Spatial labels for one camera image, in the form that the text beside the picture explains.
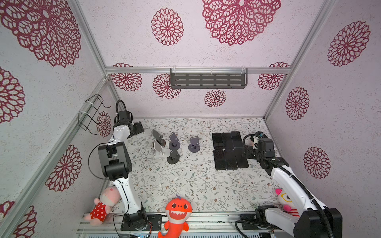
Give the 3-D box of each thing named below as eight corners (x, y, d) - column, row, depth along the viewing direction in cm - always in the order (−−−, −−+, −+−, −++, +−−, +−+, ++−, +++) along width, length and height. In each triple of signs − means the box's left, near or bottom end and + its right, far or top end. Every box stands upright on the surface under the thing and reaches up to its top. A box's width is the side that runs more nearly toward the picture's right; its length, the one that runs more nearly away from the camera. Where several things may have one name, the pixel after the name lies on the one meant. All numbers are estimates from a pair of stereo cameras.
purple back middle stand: (188, 152, 103) (188, 143, 95) (188, 145, 107) (188, 136, 98) (199, 152, 103) (199, 143, 95) (198, 145, 107) (199, 136, 98)
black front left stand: (169, 163, 97) (167, 156, 91) (173, 154, 101) (171, 147, 95) (176, 165, 96) (175, 158, 89) (180, 156, 100) (179, 149, 94)
